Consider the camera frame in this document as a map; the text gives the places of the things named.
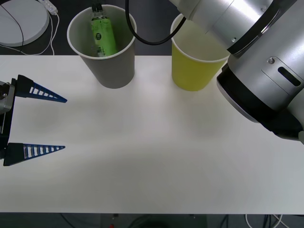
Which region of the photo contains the grey plastic waste bin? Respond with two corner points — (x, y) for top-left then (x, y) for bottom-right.
(66, 6), (138, 90)

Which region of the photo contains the green bottle with crossed cap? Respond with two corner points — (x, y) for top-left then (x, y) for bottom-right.
(89, 4), (119, 58)

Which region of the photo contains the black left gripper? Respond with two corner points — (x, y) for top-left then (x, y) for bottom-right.
(0, 74), (68, 167)

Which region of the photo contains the white cable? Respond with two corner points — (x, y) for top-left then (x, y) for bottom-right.
(0, 13), (60, 57)
(245, 213), (287, 228)

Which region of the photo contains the thin black cable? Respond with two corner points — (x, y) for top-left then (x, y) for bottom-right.
(0, 4), (25, 56)

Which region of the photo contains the white power strip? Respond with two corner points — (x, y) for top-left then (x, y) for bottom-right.
(38, 0), (59, 16)

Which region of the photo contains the white round lamp base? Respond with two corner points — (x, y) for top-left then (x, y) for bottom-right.
(0, 0), (51, 48)

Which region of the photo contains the yellow-green plastic waste bin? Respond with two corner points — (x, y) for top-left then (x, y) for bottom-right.
(170, 13), (230, 92)

